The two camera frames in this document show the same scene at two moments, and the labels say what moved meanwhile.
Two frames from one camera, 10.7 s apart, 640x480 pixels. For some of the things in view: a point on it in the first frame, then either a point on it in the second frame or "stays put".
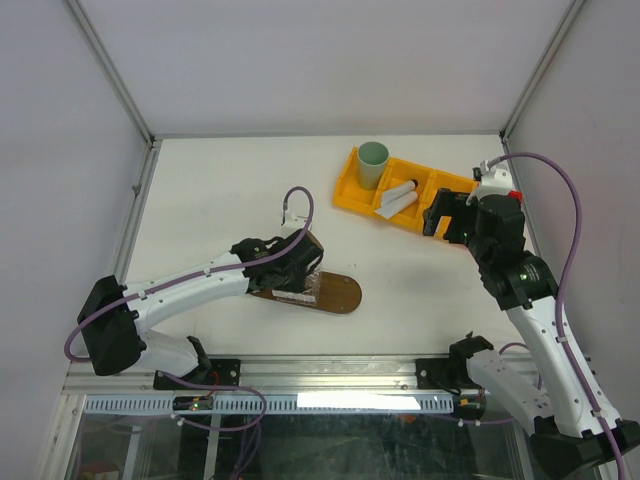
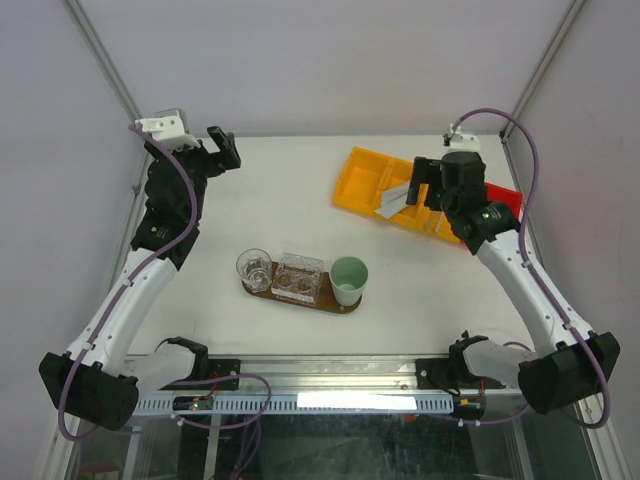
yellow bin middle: [399, 172] stays put
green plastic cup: [372, 159] → [348, 277]
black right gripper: [448, 203] → [426, 171]
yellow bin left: [349, 194] stays put
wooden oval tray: [337, 292] stays put
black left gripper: [297, 285] → [227, 152]
